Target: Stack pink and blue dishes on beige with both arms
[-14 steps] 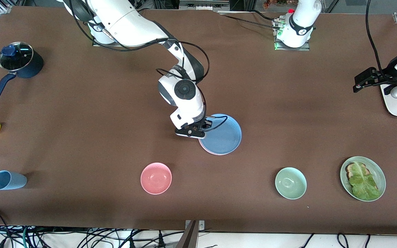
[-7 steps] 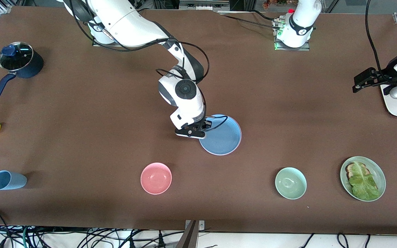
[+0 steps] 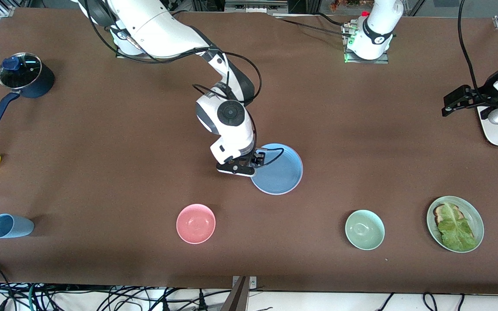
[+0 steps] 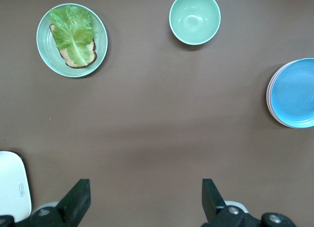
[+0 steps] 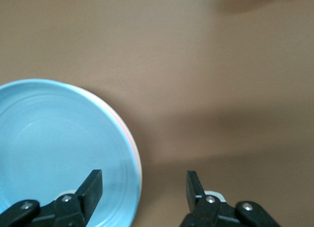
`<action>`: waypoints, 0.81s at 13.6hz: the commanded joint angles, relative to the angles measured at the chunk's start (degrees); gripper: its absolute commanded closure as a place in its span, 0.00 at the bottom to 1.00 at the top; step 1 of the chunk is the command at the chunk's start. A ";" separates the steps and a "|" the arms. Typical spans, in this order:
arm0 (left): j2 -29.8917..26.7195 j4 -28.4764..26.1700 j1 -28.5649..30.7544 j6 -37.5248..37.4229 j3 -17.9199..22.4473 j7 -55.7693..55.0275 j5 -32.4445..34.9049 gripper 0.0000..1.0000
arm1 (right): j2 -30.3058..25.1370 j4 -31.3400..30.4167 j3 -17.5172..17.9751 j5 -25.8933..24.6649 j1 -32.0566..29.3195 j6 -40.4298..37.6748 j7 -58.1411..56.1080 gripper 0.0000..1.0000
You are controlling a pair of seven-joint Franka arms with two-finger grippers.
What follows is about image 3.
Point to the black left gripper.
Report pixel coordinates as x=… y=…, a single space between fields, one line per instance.
x=480 y=99

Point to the small metal edge bracket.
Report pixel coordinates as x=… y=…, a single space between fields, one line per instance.
x=253 y=282

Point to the pink bowl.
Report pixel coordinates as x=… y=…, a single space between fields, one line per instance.
x=196 y=223

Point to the brown table cloth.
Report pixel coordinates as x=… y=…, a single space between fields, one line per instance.
x=231 y=242

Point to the green plate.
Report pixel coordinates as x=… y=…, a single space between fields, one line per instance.
x=476 y=220

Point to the blue plate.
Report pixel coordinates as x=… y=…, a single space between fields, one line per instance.
x=281 y=177

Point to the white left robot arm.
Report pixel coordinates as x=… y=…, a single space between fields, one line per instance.
x=376 y=26

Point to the dark metal bar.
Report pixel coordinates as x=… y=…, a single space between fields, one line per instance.
x=238 y=298

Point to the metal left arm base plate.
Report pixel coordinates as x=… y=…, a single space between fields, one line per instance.
x=365 y=61

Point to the green bowl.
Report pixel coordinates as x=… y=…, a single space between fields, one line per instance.
x=364 y=230

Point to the grey metal fixture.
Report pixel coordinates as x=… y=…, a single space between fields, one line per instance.
x=255 y=6

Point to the blue cup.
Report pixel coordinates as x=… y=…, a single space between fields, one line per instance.
x=11 y=226

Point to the glass saucepan lid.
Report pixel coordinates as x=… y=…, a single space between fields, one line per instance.
x=24 y=75

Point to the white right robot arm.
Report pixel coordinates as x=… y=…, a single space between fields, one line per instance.
x=227 y=129

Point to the green lettuce leaf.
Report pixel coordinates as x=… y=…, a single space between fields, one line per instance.
x=456 y=231

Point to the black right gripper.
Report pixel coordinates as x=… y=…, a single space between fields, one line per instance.
x=257 y=159

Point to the dark blue saucepan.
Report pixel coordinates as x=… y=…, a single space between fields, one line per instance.
x=41 y=84

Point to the toast slice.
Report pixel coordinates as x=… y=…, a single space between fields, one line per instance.
x=438 y=211

